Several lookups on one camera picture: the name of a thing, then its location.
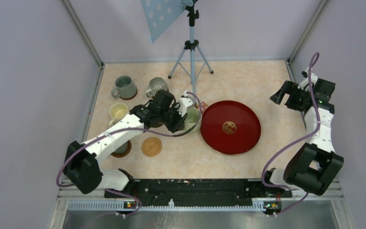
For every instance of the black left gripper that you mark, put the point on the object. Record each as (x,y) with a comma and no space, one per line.
(179,124)

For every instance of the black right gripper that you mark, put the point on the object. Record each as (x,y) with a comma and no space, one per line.
(290,88)

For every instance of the ribbed grey white cup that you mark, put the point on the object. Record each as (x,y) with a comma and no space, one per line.
(156,84)

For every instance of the light green mug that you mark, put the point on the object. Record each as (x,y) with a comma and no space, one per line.
(193,116)

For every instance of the grey ceramic mug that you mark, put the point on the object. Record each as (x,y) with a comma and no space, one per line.
(124,87)

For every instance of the cream ceramic mug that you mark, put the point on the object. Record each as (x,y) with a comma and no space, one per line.
(117,112)

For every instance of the dark green mug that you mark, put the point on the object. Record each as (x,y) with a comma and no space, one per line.
(125,148)

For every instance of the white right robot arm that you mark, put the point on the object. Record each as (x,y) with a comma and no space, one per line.
(315,165)

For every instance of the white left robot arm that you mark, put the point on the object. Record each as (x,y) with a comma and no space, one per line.
(81,165)

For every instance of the woven rattan coaster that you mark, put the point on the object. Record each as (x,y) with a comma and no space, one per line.
(151,146)

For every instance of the brown wooden coaster back left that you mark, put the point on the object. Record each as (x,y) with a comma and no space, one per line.
(129,97)

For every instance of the brown wooden coaster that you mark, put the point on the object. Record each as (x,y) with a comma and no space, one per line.
(119,156)
(129,97)

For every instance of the brown wooden coaster front left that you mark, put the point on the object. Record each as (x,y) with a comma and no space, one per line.
(119,156)

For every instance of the red owl number tag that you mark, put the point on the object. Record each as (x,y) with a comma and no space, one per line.
(203,106)

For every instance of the light blue tripod stand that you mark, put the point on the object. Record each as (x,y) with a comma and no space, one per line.
(191,45)

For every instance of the red round tray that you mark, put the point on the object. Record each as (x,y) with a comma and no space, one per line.
(230,127)

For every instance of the blue perforated board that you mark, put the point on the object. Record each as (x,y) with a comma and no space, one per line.
(161,14)

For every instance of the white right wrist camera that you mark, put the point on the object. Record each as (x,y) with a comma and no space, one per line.
(304,85)

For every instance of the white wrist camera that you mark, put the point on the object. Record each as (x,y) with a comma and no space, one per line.
(186,101)
(304,85)

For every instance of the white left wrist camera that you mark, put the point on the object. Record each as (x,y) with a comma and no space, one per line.
(186,101)

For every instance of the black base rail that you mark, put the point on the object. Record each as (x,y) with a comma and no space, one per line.
(200,192)

